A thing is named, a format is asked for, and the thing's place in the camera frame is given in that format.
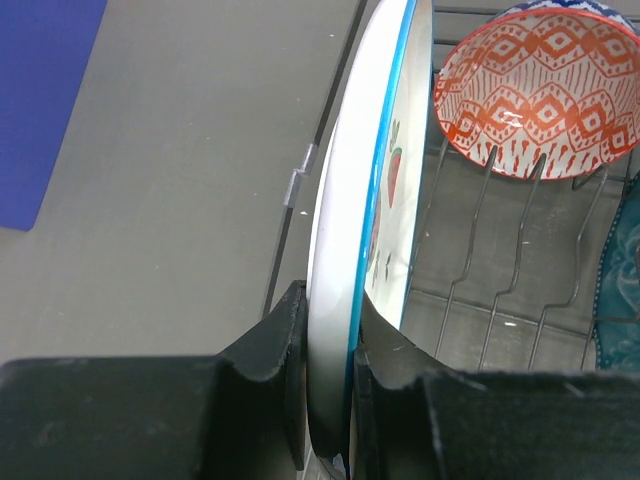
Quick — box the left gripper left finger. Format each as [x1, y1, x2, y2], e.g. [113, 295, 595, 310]
[1, 280, 306, 479]

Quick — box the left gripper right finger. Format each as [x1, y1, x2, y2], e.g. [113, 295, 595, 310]
[353, 301, 639, 479]

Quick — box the black wire dish rack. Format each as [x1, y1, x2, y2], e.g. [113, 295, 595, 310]
[260, 0, 640, 372]

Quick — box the teal plate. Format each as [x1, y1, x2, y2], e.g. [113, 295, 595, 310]
[593, 176, 639, 373]

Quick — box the watermelon pattern plate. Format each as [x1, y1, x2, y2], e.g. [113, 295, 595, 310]
[307, 1, 434, 458]

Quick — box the blue zigzag patterned bowl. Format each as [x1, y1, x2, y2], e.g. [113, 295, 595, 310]
[434, 1, 639, 180]

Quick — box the purple-blue binder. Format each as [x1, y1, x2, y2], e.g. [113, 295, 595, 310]
[1, 0, 106, 231]

